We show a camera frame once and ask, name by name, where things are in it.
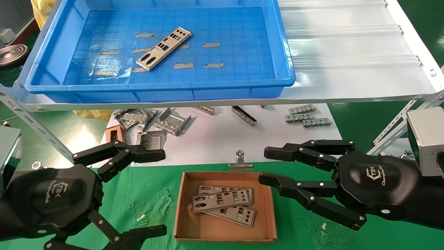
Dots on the dark-edged silver bracket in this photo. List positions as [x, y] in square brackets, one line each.
[244, 116]

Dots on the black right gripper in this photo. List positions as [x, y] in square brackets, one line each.
[381, 184]

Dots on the small ribbed metal part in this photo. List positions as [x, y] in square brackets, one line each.
[301, 109]
[298, 118]
[316, 122]

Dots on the blue plastic tray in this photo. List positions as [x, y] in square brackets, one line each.
[225, 21]

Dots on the black ringed round stool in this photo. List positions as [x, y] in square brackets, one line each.
[14, 55]

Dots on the folded silver metal bracket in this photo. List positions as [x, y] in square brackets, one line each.
[171, 121]

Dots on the open cardboard box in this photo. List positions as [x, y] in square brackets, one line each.
[222, 232]

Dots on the silver plate with window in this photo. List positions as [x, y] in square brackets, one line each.
[152, 139]

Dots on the small grey box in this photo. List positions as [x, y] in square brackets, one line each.
[6, 35]

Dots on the small brown slotted box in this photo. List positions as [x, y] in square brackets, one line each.
[114, 133]

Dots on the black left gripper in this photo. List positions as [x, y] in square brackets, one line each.
[52, 198]

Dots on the grey tape strip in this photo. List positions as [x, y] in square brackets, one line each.
[211, 45]
[110, 52]
[144, 35]

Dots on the short silver metal strip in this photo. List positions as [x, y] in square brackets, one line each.
[204, 110]

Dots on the white base board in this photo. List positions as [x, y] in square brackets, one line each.
[215, 146]

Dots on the white metal shelf rack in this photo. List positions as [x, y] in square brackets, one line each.
[347, 52]

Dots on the slotted silver metal bracket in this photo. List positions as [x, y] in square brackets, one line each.
[126, 118]
[151, 118]

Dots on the green table cloth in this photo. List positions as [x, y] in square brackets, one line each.
[156, 201]

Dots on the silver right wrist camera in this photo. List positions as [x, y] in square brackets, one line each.
[426, 139]

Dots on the silver metal IO shield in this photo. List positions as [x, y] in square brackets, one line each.
[229, 216]
[208, 189]
[208, 205]
[163, 48]

